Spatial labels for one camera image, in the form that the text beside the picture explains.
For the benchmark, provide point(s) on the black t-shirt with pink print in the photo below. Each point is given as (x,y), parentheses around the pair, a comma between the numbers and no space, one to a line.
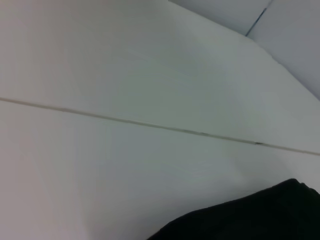
(250,215)

